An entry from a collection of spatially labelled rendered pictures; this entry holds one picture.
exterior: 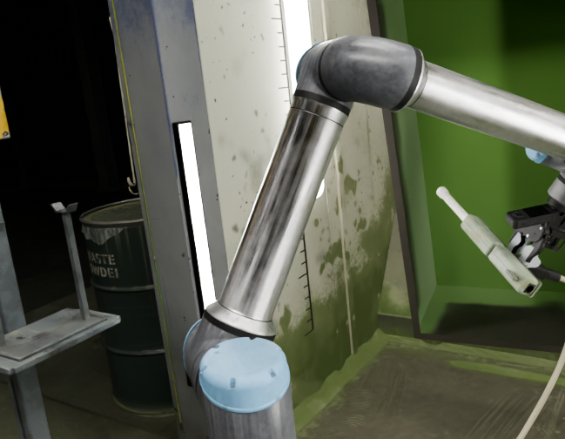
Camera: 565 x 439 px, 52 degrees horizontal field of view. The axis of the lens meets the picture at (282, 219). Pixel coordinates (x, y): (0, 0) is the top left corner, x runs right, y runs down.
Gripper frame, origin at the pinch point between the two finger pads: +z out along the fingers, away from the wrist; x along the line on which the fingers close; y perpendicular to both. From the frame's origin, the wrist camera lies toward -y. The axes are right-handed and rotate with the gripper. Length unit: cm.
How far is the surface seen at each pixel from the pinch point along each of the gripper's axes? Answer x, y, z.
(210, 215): 55, -61, 39
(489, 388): 38, 74, 76
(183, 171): 53, -75, 25
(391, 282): 113, 61, 83
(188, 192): 50, -72, 31
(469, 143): 59, 14, -11
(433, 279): 55, 31, 42
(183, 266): 44, -66, 53
